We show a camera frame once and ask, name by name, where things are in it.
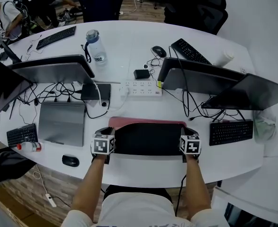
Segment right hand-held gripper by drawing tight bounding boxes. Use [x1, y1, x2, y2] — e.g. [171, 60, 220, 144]
[179, 127, 202, 163]

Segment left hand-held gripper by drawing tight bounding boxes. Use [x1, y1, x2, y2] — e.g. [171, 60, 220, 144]
[90, 127, 117, 165]

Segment pink mouse pad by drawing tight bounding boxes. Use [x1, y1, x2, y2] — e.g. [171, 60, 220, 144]
[108, 116, 189, 157]

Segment person's right forearm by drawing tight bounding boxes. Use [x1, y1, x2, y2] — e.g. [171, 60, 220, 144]
[184, 156, 212, 219]

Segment person's left forearm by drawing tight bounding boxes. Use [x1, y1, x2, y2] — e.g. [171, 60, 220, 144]
[71, 154, 107, 222]

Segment black computer mouse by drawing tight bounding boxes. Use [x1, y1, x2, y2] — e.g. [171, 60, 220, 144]
[151, 45, 167, 58]
[62, 154, 81, 168]

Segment black docking box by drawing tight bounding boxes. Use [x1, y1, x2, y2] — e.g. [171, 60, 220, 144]
[80, 83, 112, 101]

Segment black keyboard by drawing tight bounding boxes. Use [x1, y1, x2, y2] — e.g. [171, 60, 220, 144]
[209, 119, 254, 147]
[170, 38, 213, 66]
[35, 25, 77, 50]
[6, 123, 39, 148]

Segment grey closed laptop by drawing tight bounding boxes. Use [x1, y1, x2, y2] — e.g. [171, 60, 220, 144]
[37, 100, 87, 148]

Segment grey-backed monitor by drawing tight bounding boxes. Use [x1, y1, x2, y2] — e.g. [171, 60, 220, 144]
[7, 53, 96, 85]
[157, 56, 247, 97]

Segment large white power strip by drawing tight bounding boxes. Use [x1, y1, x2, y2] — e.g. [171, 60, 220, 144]
[119, 79, 163, 97]

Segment black power adapter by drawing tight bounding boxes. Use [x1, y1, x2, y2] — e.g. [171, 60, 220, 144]
[133, 69, 152, 80]

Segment person's black trousers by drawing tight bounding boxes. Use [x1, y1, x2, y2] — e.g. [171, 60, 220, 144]
[102, 184, 173, 203]

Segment black monitor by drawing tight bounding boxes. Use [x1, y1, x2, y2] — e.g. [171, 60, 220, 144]
[200, 72, 278, 112]
[0, 60, 35, 117]

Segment translucent plastic bag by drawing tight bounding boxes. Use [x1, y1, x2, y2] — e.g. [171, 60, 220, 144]
[253, 108, 278, 143]

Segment red-capped plastic bottle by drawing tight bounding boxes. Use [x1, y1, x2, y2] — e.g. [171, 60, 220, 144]
[16, 141, 45, 153]

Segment white cylindrical container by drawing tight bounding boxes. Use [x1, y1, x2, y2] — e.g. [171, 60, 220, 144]
[214, 51, 235, 67]

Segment clear water bottle blue lid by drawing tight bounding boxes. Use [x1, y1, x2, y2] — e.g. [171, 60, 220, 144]
[84, 29, 108, 66]

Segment person's white shirt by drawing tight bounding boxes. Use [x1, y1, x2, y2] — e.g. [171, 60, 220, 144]
[60, 192, 230, 227]

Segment small white power strip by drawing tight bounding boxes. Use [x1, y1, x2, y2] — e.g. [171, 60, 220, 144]
[45, 193, 57, 208]

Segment black mesh office chair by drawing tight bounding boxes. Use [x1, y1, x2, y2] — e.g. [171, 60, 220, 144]
[163, 0, 229, 36]

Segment open dark laptop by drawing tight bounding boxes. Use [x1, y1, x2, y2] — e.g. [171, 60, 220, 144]
[0, 34, 22, 64]

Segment dark blue office chair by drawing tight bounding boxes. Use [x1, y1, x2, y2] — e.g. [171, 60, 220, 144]
[77, 0, 126, 24]

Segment black USB cable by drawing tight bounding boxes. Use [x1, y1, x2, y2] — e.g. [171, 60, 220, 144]
[188, 113, 215, 122]

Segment thick white power cable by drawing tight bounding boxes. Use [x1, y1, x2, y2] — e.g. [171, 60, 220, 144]
[92, 80, 130, 112]

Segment long black monitor cable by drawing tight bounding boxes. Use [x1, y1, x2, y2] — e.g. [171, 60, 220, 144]
[168, 45, 192, 118]

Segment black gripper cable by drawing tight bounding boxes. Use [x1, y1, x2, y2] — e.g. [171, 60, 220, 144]
[174, 173, 187, 218]

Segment tangled black cables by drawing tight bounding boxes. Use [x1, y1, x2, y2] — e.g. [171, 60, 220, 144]
[15, 81, 84, 106]

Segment thin white cable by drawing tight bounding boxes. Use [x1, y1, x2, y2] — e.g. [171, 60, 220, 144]
[33, 164, 49, 195]

